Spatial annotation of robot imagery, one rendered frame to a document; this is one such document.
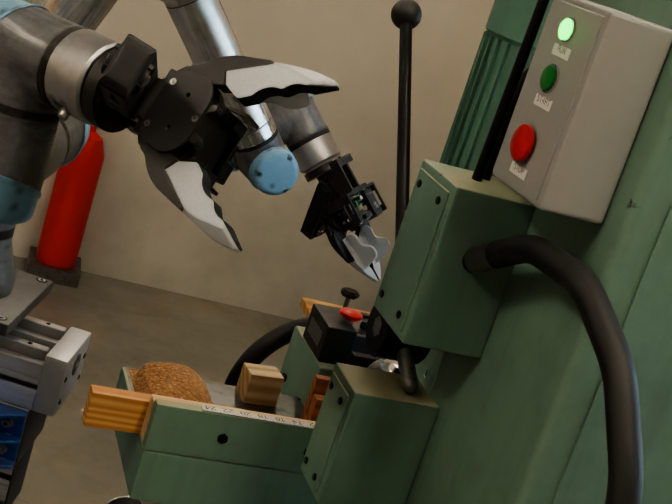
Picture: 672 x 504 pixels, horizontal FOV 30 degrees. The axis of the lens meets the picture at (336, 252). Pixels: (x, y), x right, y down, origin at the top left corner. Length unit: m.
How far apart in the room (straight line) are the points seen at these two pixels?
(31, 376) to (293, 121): 0.59
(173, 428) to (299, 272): 3.29
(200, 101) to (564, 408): 0.38
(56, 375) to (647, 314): 1.03
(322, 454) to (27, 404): 0.74
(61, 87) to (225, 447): 0.47
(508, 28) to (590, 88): 0.35
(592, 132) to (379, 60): 3.49
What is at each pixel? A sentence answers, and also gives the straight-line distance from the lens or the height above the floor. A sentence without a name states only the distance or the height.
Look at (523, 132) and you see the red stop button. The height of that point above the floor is 1.37.
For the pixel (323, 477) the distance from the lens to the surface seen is 1.20.
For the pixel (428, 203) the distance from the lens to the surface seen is 1.11.
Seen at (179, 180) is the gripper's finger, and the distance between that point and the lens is 0.98.
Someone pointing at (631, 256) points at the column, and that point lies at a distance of 1.00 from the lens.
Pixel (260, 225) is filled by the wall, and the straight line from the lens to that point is 4.52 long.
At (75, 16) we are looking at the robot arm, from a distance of 1.91.
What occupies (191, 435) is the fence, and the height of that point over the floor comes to 0.93.
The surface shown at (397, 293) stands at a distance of 1.13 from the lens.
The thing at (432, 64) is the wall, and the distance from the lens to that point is 4.50.
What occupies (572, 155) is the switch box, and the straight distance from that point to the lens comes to 0.98.
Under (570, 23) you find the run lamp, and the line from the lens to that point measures 1.00.
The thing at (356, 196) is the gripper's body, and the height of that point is 1.06.
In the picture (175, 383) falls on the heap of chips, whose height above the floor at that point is 0.93.
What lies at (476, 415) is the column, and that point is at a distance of 1.13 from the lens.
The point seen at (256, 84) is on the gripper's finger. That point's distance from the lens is 0.99.
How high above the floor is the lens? 1.50
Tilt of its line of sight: 15 degrees down
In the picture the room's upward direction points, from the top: 18 degrees clockwise
